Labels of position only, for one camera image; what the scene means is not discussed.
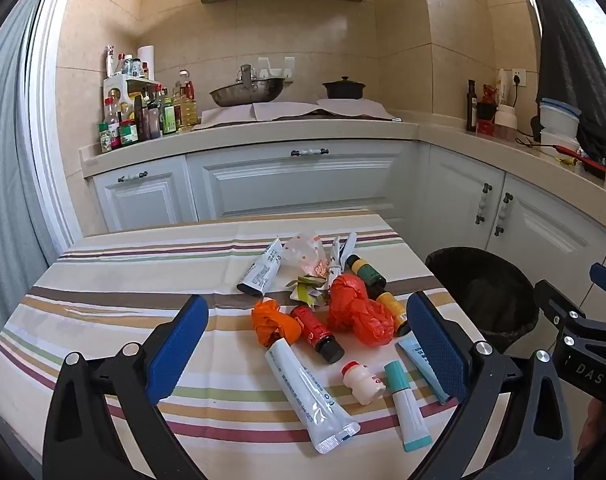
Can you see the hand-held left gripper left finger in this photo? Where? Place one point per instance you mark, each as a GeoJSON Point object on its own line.
{"type": "Point", "coordinates": [178, 345]}

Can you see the small white bottle red cap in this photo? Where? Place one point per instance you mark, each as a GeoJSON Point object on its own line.
{"type": "Point", "coordinates": [363, 382]}

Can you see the light blue tube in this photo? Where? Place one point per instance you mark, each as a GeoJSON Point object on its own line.
{"type": "Point", "coordinates": [418, 360]}

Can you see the white packet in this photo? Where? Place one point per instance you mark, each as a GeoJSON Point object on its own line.
{"type": "Point", "coordinates": [504, 87]}

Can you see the white wall socket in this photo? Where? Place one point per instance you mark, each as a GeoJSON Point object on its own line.
{"type": "Point", "coordinates": [518, 78]}

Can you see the striped tablecloth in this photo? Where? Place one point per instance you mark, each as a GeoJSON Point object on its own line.
{"type": "Point", "coordinates": [133, 270]}

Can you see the group of condiment bottles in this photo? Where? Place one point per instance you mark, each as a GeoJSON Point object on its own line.
{"type": "Point", "coordinates": [148, 115]}

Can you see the white container blue rim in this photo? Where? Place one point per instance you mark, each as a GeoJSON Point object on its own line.
{"type": "Point", "coordinates": [560, 116]}

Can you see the white jar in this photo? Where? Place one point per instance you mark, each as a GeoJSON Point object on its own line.
{"type": "Point", "coordinates": [505, 122]}

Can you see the large white tube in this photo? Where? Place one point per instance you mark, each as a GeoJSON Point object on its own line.
{"type": "Point", "coordinates": [303, 390]}

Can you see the small orange plastic bag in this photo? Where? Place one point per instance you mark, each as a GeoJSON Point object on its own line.
{"type": "Point", "coordinates": [273, 322]}

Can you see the green label brown bottle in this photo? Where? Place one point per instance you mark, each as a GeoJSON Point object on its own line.
{"type": "Point", "coordinates": [365, 272]}

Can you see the white door frame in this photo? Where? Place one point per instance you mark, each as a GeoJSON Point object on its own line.
{"type": "Point", "coordinates": [50, 110]}

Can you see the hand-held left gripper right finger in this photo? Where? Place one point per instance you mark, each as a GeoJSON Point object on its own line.
{"type": "Point", "coordinates": [435, 345]}

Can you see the grey curtain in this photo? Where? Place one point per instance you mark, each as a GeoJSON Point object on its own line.
{"type": "Point", "coordinates": [8, 160]}

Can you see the white printed tube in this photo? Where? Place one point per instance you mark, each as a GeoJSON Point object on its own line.
{"type": "Point", "coordinates": [263, 267]}

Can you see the red black kitchen gadget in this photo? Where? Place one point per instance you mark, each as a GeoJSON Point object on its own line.
{"type": "Point", "coordinates": [485, 110]}

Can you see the black trash bin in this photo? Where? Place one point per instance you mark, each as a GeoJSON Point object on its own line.
{"type": "Point", "coordinates": [483, 290]}

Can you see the black lidded pot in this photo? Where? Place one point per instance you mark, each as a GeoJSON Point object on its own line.
{"type": "Point", "coordinates": [344, 89]}

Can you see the large red-orange plastic bag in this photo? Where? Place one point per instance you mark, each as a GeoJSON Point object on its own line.
{"type": "Point", "coordinates": [355, 310]}

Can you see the yellow label brown bottle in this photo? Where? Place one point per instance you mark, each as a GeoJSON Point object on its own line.
{"type": "Point", "coordinates": [390, 307]}

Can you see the steel wok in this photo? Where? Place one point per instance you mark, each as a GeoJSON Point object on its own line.
{"type": "Point", "coordinates": [248, 94]}

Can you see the green yellow wrapper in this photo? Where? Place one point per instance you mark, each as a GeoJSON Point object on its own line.
{"type": "Point", "coordinates": [305, 290]}

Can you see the white wall holder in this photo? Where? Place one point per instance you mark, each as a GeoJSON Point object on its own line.
{"type": "Point", "coordinates": [278, 67]}

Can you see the plain white plastic container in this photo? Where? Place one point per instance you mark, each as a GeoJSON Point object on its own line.
{"type": "Point", "coordinates": [558, 141]}

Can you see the teal cap white tube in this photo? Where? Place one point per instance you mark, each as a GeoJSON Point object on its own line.
{"type": "Point", "coordinates": [408, 410]}

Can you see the white stove cover cloth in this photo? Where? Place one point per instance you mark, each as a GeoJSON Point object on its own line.
{"type": "Point", "coordinates": [303, 110]}

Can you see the dark hanging cloth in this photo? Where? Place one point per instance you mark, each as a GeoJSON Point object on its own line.
{"type": "Point", "coordinates": [568, 60]}

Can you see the paper towel roll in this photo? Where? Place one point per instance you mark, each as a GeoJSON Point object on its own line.
{"type": "Point", "coordinates": [146, 62]}

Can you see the dark oil bottle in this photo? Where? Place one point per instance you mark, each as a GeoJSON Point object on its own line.
{"type": "Point", "coordinates": [471, 110]}

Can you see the red label brown bottle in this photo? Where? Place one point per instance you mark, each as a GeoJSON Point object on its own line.
{"type": "Point", "coordinates": [313, 330]}

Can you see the clear spotted wrapper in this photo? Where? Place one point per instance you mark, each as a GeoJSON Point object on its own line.
{"type": "Point", "coordinates": [303, 252]}

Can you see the white kitchen cabinet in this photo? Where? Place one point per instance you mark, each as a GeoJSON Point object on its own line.
{"type": "Point", "coordinates": [283, 185]}

